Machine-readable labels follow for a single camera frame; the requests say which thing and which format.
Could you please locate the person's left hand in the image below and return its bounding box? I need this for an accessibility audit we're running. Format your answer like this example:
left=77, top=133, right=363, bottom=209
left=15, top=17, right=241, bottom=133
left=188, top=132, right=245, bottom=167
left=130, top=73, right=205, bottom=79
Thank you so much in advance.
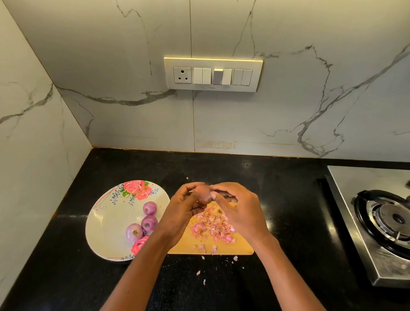
left=151, top=177, right=215, bottom=253

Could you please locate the person's left forearm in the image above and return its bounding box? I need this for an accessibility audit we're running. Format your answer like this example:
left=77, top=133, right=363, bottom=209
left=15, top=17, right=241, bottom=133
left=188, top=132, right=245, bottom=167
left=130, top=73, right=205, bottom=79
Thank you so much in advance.
left=95, top=231, right=179, bottom=311

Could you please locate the black stone countertop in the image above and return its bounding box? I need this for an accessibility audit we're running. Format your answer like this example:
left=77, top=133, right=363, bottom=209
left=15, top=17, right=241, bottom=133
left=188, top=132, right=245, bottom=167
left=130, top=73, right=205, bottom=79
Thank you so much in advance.
left=1, top=124, right=410, bottom=311

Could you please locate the stainless steel gas stove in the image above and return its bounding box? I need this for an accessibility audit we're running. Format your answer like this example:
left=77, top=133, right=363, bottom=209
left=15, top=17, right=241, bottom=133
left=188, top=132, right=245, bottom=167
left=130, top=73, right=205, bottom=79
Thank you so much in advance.
left=315, top=162, right=410, bottom=290

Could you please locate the wooden cutting board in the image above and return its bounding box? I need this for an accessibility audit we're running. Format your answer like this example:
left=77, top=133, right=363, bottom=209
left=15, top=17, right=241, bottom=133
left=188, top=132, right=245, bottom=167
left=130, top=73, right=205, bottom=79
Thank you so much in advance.
left=168, top=196, right=259, bottom=262

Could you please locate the small pink onion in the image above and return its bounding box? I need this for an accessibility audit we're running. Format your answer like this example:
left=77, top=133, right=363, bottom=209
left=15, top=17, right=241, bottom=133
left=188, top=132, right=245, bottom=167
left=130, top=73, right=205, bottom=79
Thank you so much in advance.
left=125, top=223, right=144, bottom=243
left=140, top=215, right=160, bottom=235
left=195, top=185, right=214, bottom=203
left=141, top=200, right=159, bottom=218

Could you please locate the person's right forearm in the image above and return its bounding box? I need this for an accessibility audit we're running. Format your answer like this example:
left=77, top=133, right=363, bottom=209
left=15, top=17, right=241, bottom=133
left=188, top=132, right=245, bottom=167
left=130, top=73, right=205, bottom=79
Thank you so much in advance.
left=244, top=235, right=362, bottom=311

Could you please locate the pile of onion peels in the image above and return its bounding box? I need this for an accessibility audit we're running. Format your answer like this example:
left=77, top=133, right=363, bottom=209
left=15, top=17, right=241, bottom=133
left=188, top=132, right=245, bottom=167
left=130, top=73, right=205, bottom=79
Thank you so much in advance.
left=184, top=204, right=244, bottom=288

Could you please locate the person's right hand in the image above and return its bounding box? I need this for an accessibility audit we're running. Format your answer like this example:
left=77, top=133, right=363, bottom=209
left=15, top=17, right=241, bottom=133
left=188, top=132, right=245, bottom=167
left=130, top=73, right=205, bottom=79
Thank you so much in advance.
left=205, top=179, right=278, bottom=251

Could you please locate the white wall switch panel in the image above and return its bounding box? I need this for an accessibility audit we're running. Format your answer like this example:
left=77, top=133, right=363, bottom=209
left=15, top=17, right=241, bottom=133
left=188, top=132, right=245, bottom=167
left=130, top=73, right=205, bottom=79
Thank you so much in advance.
left=161, top=50, right=264, bottom=98

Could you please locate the white floral plate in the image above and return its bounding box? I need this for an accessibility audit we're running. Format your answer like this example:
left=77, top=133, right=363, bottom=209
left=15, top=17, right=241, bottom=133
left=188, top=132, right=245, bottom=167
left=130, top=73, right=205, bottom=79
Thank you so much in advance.
left=82, top=175, right=173, bottom=267

